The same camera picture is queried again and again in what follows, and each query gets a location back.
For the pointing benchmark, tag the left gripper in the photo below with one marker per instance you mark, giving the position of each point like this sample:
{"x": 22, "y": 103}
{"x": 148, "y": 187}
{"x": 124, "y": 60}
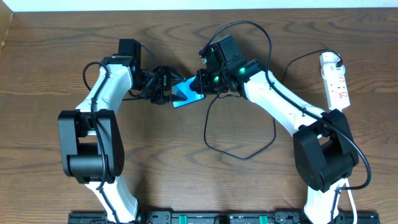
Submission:
{"x": 163, "y": 84}

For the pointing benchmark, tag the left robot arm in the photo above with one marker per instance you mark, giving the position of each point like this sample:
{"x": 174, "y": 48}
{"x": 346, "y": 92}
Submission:
{"x": 90, "y": 142}

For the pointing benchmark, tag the white power strip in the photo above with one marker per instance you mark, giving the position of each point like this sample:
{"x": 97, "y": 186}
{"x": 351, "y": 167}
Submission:
{"x": 335, "y": 87}

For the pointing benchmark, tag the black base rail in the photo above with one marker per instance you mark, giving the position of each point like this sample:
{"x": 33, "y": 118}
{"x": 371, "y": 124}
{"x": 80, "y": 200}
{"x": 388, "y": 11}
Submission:
{"x": 164, "y": 217}

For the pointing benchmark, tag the white USB charger plug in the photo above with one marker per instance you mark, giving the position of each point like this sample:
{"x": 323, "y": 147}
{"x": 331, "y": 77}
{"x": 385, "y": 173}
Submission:
{"x": 332, "y": 69}

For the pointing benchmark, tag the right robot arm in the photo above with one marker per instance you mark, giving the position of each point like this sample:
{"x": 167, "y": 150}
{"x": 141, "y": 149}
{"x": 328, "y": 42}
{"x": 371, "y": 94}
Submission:
{"x": 324, "y": 150}

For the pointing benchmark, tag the blue Galaxy smartphone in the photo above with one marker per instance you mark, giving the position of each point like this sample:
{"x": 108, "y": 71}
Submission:
{"x": 184, "y": 91}

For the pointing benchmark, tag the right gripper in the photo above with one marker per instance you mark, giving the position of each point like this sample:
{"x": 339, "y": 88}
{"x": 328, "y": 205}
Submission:
{"x": 201, "y": 83}

